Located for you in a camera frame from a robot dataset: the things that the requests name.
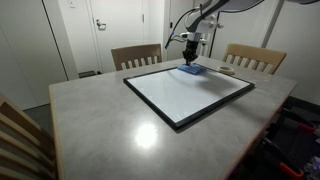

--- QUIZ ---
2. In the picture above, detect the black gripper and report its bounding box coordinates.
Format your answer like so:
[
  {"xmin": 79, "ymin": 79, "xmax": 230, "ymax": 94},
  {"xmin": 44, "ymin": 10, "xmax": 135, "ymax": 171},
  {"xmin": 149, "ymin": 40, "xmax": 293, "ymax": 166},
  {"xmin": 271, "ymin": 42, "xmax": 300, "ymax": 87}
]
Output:
[{"xmin": 182, "ymin": 39, "xmax": 200, "ymax": 65}]

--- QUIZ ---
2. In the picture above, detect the light wooden slat chair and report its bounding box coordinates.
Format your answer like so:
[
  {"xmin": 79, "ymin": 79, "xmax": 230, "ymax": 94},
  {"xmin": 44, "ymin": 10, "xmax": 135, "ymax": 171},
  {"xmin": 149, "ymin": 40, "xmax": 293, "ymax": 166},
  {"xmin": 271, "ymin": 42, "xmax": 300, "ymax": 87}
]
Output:
[
  {"xmin": 0, "ymin": 93, "xmax": 57, "ymax": 180},
  {"xmin": 222, "ymin": 43, "xmax": 288, "ymax": 76}
]

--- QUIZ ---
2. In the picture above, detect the white closet door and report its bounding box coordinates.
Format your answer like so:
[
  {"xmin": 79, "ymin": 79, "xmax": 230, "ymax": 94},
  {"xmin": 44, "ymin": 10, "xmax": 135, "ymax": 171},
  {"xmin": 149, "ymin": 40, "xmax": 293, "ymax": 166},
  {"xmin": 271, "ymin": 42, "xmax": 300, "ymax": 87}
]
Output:
[{"xmin": 165, "ymin": 0, "xmax": 196, "ymax": 62}]

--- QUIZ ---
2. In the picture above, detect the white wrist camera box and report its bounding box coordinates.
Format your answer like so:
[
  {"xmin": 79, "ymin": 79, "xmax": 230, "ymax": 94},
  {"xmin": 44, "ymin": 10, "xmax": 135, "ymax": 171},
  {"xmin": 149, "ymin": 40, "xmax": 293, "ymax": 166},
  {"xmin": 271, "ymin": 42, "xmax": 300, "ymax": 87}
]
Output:
[{"xmin": 198, "ymin": 37, "xmax": 210, "ymax": 47}]

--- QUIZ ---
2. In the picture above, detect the white door with lever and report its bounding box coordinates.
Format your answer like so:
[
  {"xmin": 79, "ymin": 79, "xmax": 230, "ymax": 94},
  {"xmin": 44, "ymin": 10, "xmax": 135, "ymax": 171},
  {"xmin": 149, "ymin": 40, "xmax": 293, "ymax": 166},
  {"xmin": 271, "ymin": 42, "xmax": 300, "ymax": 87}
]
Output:
[{"xmin": 87, "ymin": 0, "xmax": 149, "ymax": 74}]

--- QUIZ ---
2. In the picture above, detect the brown wooden slat chair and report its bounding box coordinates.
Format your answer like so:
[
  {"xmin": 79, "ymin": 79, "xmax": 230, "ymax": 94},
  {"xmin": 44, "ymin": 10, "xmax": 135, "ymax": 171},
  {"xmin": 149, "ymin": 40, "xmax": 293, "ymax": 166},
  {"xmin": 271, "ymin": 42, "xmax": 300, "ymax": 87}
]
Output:
[{"xmin": 110, "ymin": 43, "xmax": 163, "ymax": 72}]

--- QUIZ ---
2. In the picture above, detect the black framed whiteboard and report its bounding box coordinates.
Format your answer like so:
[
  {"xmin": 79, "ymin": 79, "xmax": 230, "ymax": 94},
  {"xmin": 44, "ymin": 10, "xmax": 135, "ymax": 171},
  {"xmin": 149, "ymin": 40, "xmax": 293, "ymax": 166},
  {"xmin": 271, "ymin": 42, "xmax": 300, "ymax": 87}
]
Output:
[{"xmin": 123, "ymin": 64, "xmax": 256, "ymax": 132}]

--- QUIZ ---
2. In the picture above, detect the beige masking tape roll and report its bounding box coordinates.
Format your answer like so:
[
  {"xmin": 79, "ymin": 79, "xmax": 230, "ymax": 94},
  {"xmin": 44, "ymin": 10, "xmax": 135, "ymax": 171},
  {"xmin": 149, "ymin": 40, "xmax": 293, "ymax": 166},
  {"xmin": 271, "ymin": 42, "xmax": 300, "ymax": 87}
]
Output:
[{"xmin": 217, "ymin": 65, "xmax": 236, "ymax": 76}]

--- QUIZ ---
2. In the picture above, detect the blue microfibre cloth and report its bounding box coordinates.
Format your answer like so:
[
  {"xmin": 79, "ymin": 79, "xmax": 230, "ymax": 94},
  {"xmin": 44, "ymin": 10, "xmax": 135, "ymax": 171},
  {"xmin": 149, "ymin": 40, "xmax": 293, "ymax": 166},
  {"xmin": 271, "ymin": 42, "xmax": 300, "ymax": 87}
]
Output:
[{"xmin": 177, "ymin": 63, "xmax": 208, "ymax": 76}]

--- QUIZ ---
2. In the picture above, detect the white wrist cable mount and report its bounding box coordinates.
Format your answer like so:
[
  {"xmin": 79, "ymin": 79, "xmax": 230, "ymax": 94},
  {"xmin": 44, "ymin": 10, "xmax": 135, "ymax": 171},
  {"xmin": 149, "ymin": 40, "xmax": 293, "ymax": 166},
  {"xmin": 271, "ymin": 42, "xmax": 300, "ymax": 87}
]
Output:
[{"xmin": 179, "ymin": 31, "xmax": 194, "ymax": 39}]

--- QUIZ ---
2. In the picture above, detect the black clamp orange grip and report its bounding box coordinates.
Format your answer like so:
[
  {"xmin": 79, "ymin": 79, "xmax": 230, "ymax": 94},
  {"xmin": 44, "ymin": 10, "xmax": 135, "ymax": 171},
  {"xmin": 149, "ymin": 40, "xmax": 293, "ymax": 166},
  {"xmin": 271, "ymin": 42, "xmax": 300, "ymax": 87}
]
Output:
[
  {"xmin": 283, "ymin": 109, "xmax": 318, "ymax": 134},
  {"xmin": 263, "ymin": 138, "xmax": 305, "ymax": 179}
]

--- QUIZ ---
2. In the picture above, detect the silver door lever handle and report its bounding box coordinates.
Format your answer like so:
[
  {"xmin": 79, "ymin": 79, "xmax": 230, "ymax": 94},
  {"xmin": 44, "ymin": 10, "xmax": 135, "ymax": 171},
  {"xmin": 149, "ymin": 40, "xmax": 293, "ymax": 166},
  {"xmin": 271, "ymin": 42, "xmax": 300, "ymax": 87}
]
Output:
[{"xmin": 95, "ymin": 19, "xmax": 108, "ymax": 31}]

